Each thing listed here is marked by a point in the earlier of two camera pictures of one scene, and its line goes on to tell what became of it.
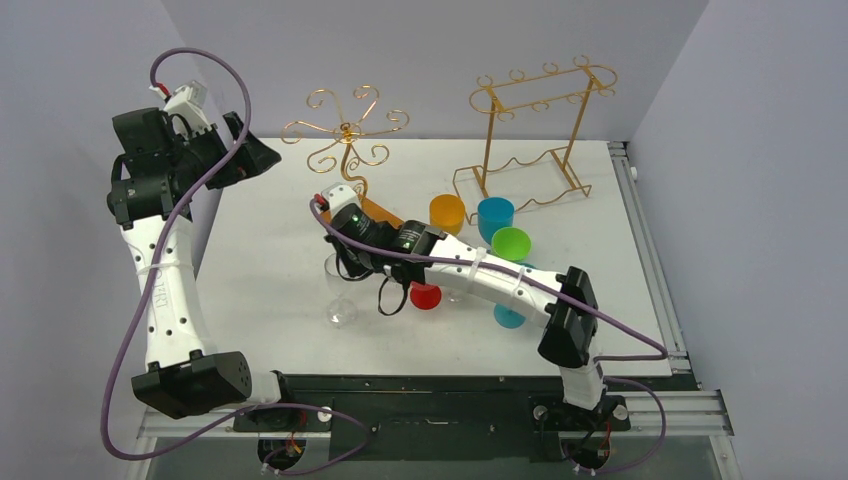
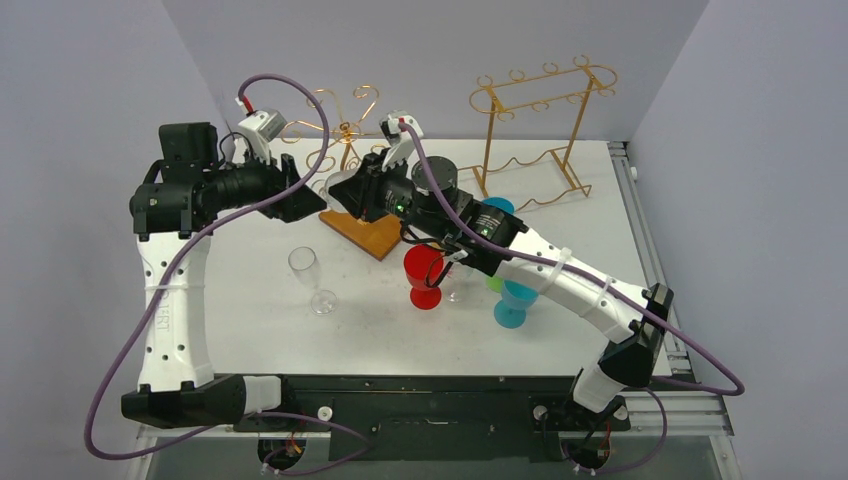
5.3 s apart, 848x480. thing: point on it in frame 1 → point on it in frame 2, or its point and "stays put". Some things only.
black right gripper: [348, 257] → [361, 187]
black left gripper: [249, 160] → [276, 179]
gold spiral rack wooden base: [349, 148] stays put
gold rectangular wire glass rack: [536, 124] stays put
